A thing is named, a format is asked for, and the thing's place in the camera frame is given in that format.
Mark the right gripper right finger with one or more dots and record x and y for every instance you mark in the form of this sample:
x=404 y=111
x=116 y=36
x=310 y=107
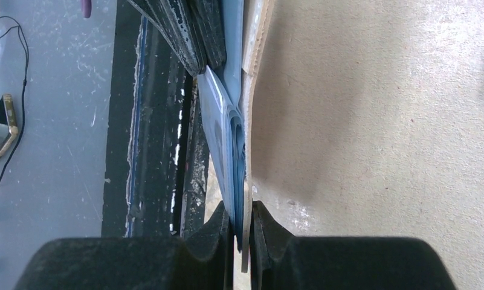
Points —
x=281 y=260

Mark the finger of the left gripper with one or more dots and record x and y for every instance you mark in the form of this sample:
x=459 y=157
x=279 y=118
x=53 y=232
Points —
x=207 y=19
x=174 y=20

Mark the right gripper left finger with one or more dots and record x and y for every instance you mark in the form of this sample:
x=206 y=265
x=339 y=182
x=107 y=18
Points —
x=204 y=260

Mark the phone on floor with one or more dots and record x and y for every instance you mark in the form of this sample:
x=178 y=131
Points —
x=8 y=123

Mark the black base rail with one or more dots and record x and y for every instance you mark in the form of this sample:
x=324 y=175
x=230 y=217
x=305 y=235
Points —
x=156 y=154

